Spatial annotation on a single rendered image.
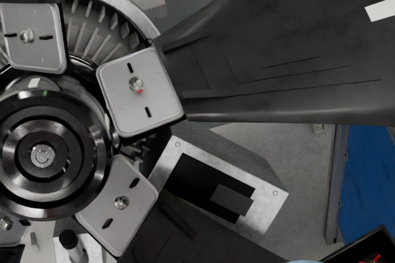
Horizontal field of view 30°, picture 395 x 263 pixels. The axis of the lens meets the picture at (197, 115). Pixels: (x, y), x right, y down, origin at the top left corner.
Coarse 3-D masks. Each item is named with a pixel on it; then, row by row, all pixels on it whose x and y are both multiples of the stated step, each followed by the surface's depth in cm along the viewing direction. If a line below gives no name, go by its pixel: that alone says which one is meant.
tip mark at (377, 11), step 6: (390, 0) 70; (372, 6) 70; (378, 6) 70; (384, 6) 70; (390, 6) 70; (372, 12) 69; (378, 12) 69; (384, 12) 69; (390, 12) 69; (372, 18) 69; (378, 18) 69
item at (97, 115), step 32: (96, 64) 73; (0, 96) 63; (32, 96) 61; (64, 96) 61; (96, 96) 68; (0, 128) 62; (32, 128) 62; (64, 128) 62; (96, 128) 62; (0, 160) 63; (64, 160) 64; (96, 160) 63; (0, 192) 63; (32, 192) 63; (64, 192) 64; (96, 192) 64
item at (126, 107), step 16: (112, 64) 70; (144, 64) 70; (160, 64) 70; (112, 80) 69; (128, 80) 69; (144, 80) 69; (160, 80) 69; (112, 96) 68; (128, 96) 68; (144, 96) 68; (160, 96) 68; (176, 96) 67; (112, 112) 67; (128, 112) 67; (144, 112) 67; (160, 112) 67; (176, 112) 66; (128, 128) 66; (144, 128) 66
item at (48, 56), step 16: (16, 16) 67; (32, 16) 65; (48, 16) 64; (16, 32) 68; (48, 32) 64; (16, 48) 68; (32, 48) 67; (48, 48) 65; (64, 48) 64; (16, 64) 69; (32, 64) 67; (48, 64) 65; (64, 64) 64
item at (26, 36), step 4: (28, 28) 66; (20, 32) 66; (24, 32) 65; (28, 32) 66; (32, 32) 66; (20, 36) 66; (24, 36) 65; (28, 36) 65; (32, 36) 66; (20, 40) 66; (24, 40) 65; (28, 40) 66; (32, 40) 66
